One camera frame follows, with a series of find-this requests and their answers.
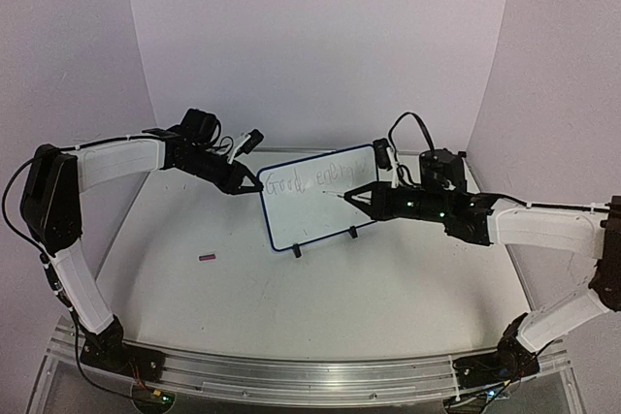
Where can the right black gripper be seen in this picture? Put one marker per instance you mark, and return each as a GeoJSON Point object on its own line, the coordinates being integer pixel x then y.
{"type": "Point", "coordinates": [375, 200]}

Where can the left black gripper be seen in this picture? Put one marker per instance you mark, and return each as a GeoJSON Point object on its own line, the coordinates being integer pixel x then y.
{"type": "Point", "coordinates": [232, 183]}

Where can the white marker pen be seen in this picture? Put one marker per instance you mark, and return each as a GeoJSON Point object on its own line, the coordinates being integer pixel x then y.
{"type": "Point", "coordinates": [334, 194]}

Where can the blue framed small whiteboard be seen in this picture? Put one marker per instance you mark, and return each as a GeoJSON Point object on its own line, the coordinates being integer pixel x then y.
{"type": "Point", "coordinates": [294, 206]}

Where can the magenta marker cap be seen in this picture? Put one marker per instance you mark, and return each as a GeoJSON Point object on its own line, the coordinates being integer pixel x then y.
{"type": "Point", "coordinates": [207, 257]}

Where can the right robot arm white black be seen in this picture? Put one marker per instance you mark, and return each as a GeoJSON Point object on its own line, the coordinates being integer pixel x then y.
{"type": "Point", "coordinates": [592, 232]}

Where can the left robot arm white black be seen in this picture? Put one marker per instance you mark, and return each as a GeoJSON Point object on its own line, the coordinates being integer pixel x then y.
{"type": "Point", "coordinates": [51, 208]}

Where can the black wire whiteboard stand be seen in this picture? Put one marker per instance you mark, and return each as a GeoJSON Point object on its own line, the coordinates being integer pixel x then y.
{"type": "Point", "coordinates": [351, 232]}

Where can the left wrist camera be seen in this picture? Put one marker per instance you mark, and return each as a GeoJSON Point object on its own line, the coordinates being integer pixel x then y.
{"type": "Point", "coordinates": [245, 144]}

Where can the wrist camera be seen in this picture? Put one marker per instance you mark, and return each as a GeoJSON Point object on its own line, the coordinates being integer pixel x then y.
{"type": "Point", "coordinates": [386, 160]}
{"type": "Point", "coordinates": [245, 144]}

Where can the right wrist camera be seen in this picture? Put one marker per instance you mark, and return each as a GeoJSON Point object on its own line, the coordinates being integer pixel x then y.
{"type": "Point", "coordinates": [386, 160]}

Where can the aluminium front rail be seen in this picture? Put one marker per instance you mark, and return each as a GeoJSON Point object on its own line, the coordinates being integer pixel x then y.
{"type": "Point", "coordinates": [180, 381]}

